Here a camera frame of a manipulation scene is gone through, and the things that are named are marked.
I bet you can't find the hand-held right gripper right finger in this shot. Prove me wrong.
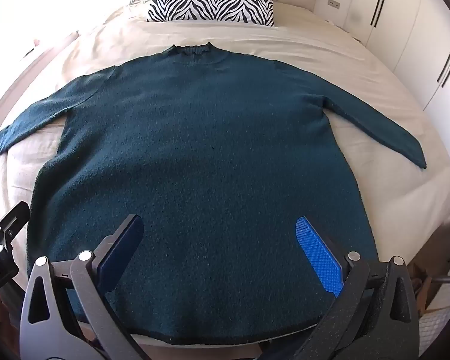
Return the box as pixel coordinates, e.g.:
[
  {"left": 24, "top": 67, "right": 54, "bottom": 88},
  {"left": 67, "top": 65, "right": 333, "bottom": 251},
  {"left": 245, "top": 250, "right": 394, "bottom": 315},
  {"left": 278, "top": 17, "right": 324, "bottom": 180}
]
[{"left": 281, "top": 215, "right": 423, "bottom": 360}]

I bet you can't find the dark teal knit sweater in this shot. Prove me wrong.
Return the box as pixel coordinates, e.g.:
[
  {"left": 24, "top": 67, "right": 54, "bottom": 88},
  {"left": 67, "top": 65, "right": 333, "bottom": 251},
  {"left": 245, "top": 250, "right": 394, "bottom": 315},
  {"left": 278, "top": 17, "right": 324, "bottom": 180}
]
[{"left": 0, "top": 43, "right": 427, "bottom": 346}]

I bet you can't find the zebra print pillow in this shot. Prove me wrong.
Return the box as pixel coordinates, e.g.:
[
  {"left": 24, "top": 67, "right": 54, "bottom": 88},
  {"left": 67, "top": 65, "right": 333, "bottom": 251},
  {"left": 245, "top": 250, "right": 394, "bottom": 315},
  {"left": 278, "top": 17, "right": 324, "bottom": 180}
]
[{"left": 147, "top": 0, "right": 275, "bottom": 27}]

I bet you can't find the bed with cream sheet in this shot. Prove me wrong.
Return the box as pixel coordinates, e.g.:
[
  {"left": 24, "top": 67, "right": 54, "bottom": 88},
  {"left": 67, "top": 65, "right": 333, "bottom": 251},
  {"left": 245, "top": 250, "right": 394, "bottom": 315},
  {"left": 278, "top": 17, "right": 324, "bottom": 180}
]
[{"left": 0, "top": 0, "right": 450, "bottom": 360}]

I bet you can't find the white wardrobe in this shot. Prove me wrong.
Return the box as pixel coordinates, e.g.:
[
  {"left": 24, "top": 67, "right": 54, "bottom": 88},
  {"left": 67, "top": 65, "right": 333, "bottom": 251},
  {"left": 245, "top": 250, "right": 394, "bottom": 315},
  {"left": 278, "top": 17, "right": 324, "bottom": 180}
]
[{"left": 315, "top": 0, "right": 450, "bottom": 121}]

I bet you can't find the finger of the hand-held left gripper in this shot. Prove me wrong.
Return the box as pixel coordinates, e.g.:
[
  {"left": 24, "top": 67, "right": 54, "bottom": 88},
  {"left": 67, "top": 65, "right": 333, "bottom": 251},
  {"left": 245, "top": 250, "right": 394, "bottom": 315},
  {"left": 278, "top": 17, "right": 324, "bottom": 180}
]
[{"left": 0, "top": 199, "right": 31, "bottom": 267}]

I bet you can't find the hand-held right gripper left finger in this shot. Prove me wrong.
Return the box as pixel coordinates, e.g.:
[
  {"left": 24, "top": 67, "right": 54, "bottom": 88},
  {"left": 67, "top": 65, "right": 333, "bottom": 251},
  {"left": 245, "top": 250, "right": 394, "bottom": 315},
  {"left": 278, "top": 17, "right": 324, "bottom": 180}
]
[{"left": 18, "top": 214, "right": 151, "bottom": 360}]

